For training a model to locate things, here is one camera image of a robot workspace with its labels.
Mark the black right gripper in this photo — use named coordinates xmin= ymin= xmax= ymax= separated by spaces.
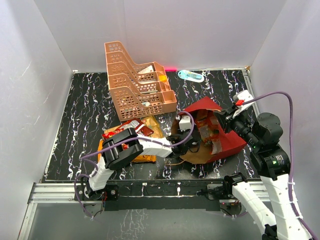
xmin=213 ymin=105 xmax=261 ymax=148

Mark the orange fruit candy bag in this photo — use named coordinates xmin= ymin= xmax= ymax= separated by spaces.
xmin=195 ymin=109 xmax=222 ymax=155

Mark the red brown paper bag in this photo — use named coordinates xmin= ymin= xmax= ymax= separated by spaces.
xmin=180 ymin=96 xmax=247 ymax=164

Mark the orange honey dijon chips bag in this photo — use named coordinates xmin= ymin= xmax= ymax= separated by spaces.
xmin=97 ymin=139 xmax=156 ymax=163

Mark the gold chips bag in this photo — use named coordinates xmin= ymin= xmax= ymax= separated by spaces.
xmin=141 ymin=115 xmax=164 ymax=139

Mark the dark red Doritos bag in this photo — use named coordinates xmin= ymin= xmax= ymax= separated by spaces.
xmin=102 ymin=118 xmax=154 ymax=139

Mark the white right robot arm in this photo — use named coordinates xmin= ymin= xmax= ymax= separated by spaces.
xmin=214 ymin=108 xmax=315 ymax=240

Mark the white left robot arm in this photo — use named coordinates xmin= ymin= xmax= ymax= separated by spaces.
xmin=83 ymin=127 xmax=201 ymax=200

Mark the blue white blister pack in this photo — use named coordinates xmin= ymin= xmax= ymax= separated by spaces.
xmin=178 ymin=70 xmax=204 ymax=83

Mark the orange yellow block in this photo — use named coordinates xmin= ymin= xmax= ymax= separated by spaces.
xmin=158 ymin=75 xmax=168 ymax=83

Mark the pink plastic tiered organizer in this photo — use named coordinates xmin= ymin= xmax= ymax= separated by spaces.
xmin=104 ymin=41 xmax=177 ymax=122

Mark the pink tape strip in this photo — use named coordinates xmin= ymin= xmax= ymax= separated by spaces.
xmin=164 ymin=66 xmax=177 ymax=72

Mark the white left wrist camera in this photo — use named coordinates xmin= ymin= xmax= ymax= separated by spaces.
xmin=175 ymin=115 xmax=193 ymax=132

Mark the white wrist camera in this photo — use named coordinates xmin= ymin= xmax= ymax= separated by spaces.
xmin=175 ymin=115 xmax=193 ymax=132
xmin=231 ymin=90 xmax=254 ymax=119

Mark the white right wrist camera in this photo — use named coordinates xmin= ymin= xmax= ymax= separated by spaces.
xmin=231 ymin=90 xmax=254 ymax=119

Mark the black aluminium front rail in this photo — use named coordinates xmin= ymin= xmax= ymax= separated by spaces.
xmin=29 ymin=178 xmax=297 ymax=218

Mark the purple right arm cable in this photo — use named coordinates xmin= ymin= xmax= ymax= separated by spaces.
xmin=243 ymin=91 xmax=318 ymax=240

